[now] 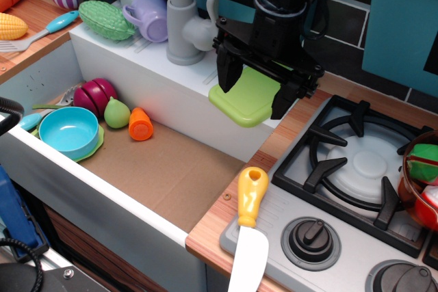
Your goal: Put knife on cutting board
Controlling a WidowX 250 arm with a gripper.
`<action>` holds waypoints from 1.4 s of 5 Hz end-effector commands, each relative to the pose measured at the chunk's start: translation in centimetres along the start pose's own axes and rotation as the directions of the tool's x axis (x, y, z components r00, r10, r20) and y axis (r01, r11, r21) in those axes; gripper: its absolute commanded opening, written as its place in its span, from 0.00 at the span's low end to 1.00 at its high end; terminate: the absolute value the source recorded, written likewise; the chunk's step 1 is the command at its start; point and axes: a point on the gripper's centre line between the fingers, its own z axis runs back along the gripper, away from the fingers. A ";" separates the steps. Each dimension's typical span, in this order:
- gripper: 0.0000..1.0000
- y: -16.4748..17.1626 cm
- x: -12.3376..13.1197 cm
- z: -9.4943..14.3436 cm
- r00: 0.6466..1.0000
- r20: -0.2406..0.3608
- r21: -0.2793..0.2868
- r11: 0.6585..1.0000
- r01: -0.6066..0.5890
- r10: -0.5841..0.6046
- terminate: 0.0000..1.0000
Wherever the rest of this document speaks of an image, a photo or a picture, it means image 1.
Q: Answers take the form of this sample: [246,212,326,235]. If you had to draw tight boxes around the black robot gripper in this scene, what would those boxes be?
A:
[214,17,324,120]

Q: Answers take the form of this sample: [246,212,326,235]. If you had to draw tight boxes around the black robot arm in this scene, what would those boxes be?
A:
[214,0,329,120]

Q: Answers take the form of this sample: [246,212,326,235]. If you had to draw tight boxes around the light green cutting board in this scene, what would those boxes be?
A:
[209,66,281,128]

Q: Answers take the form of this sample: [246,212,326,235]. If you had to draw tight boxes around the grey toy faucet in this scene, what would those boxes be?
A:
[166,0,219,66]

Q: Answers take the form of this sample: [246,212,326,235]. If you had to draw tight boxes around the orange toy carrot piece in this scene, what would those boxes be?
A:
[129,107,153,141]

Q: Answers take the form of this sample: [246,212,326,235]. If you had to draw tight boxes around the lavender toy mug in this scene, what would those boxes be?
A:
[122,0,168,42]

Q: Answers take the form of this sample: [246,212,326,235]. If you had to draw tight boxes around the green toy pear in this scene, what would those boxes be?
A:
[104,97,131,129]

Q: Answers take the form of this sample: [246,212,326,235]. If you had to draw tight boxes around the teal plastic bin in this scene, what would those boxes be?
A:
[362,0,437,95]

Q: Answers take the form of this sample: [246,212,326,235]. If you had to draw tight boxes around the white toy sink basin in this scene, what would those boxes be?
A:
[0,0,285,292]

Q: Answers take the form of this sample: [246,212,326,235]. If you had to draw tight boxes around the grey toy stove top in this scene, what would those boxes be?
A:
[219,94,438,292]

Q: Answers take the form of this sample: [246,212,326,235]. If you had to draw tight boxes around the magenta toy red onion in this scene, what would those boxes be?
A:
[73,78,118,118]

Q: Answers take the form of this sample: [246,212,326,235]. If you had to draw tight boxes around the green toy bitter gourd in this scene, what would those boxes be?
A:
[79,0,136,41]

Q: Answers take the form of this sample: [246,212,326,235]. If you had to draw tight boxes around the dark grey stove knob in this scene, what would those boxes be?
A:
[281,217,342,271]

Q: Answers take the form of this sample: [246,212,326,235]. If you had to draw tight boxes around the green toy vegetable piece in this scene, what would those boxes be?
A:
[407,144,437,185]

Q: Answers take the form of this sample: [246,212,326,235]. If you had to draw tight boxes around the blue toy bowl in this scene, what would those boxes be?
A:
[38,107,99,160]

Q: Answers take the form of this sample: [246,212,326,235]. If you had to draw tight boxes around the black stove burner grate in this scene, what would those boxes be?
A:
[272,96,432,258]

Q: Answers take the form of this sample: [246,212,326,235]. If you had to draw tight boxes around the copper toy pot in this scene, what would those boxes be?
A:
[398,130,437,228]

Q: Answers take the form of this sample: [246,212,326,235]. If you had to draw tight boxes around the red white toy food piece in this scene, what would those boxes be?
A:
[415,185,437,231]

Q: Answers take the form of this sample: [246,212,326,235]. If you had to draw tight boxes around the light green toy plate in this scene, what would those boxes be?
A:
[31,124,104,162]

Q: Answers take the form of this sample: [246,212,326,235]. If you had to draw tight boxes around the yellow toy corn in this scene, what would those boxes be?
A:
[0,13,28,40]

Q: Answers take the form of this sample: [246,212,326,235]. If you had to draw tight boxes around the blue clamp device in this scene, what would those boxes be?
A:
[1,167,49,256]

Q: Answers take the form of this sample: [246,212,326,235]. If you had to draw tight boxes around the yellow handled white toy knife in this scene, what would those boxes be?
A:
[228,167,269,291]

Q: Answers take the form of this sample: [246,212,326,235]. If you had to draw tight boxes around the blue handled grey fork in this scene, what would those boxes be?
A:
[18,85,79,131]

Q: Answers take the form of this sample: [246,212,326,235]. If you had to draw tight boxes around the blue handled grey spatula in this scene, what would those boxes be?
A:
[1,10,79,53]

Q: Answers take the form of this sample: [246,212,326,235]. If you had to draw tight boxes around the black cable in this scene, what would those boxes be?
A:
[0,237,44,292]

